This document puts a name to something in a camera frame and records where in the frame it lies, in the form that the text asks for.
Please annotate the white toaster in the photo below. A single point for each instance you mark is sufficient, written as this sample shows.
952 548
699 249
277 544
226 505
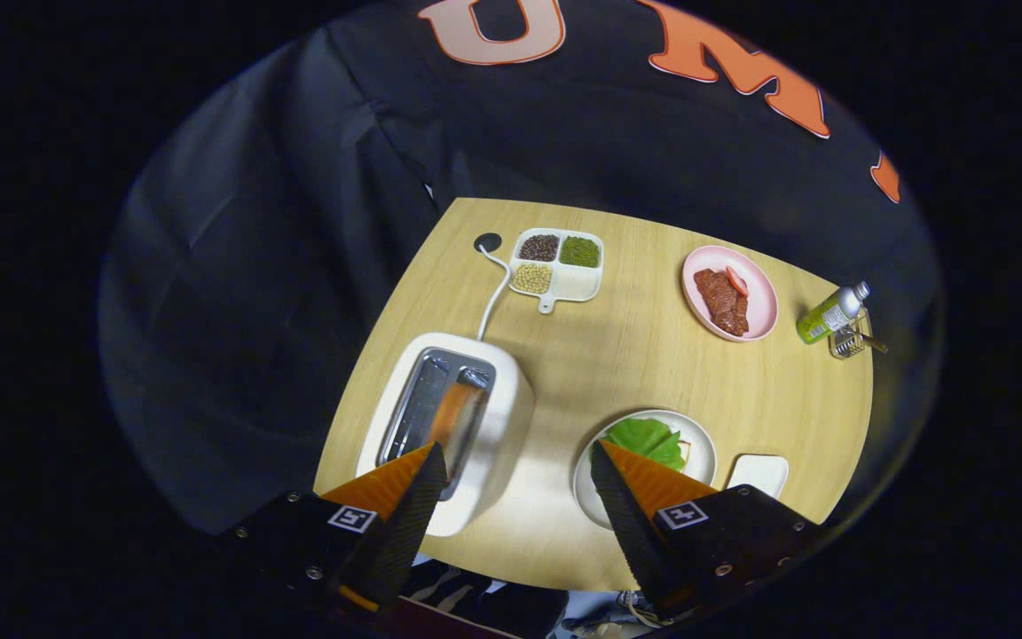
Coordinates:
511 417

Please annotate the round white plate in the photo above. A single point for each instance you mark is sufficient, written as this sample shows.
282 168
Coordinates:
699 444

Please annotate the silver bottle green label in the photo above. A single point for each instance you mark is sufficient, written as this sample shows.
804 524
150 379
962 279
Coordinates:
826 318

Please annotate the white bread slice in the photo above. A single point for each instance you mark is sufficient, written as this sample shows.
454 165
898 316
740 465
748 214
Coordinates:
685 451

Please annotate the green beans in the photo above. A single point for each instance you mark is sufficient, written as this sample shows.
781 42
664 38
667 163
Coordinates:
579 251

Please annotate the square white plate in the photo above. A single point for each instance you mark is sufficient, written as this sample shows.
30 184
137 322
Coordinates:
759 475

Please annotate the white divided dish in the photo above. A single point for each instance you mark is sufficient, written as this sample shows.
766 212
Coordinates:
577 284

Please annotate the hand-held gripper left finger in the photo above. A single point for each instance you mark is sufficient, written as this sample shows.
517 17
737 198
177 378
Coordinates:
404 524

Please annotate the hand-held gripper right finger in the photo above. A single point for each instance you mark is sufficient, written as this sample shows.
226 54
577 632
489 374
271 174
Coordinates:
626 524

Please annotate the green lettuce leaf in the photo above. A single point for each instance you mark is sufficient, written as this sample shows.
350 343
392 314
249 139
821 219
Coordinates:
644 439

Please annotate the dark brown beans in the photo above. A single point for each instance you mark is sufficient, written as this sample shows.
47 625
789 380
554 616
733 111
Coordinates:
538 248

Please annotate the brown meat slices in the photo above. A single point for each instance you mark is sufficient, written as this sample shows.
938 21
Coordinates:
722 306

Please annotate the yellow beans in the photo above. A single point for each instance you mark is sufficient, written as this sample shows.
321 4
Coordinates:
532 278

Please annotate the red sausage piece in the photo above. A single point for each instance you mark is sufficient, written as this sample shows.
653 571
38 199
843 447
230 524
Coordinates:
738 280

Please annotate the toasted bread slice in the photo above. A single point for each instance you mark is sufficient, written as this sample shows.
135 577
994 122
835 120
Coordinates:
453 413

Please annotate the pink plate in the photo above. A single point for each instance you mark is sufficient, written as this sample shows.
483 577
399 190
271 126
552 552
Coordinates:
761 311

